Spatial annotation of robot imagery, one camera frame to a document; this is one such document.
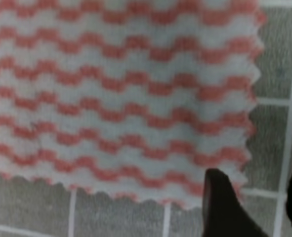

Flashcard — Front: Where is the pink white wavy towel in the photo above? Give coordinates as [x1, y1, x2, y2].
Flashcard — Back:
[0, 0, 265, 209]

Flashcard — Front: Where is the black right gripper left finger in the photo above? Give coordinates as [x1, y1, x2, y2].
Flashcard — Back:
[202, 168, 267, 237]

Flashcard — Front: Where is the grey checked tablecloth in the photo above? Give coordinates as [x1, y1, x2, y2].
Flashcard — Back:
[0, 0, 292, 237]

